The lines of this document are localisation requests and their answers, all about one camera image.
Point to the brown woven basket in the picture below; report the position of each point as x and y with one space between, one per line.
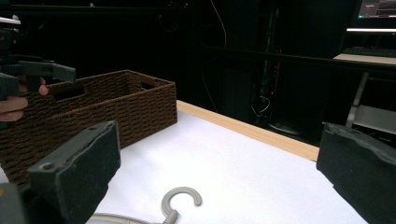
109 109

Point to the wooden desk with metal legs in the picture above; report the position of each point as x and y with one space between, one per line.
367 59

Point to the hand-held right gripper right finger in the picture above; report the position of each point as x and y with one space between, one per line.
361 171

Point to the computer monitor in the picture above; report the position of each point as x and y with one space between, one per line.
378 8

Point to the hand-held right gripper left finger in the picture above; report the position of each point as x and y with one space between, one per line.
77 168

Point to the white light bar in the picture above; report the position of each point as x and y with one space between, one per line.
370 30

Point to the grey clothes hanger hook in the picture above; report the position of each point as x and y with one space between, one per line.
174 199

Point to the black keyboard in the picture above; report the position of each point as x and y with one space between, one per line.
370 51

